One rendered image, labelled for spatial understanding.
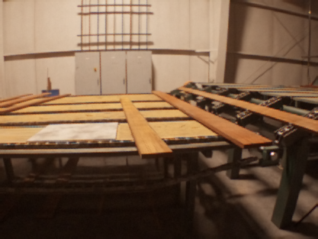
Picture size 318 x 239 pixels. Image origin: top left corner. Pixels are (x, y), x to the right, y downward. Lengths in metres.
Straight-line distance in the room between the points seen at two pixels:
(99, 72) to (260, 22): 6.51
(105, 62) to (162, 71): 2.03
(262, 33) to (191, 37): 3.08
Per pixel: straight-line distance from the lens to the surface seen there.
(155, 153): 0.97
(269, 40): 9.35
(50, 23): 7.93
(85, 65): 6.76
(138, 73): 6.64
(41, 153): 1.30
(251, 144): 1.18
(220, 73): 7.22
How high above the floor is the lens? 1.23
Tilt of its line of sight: 12 degrees down
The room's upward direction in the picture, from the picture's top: straight up
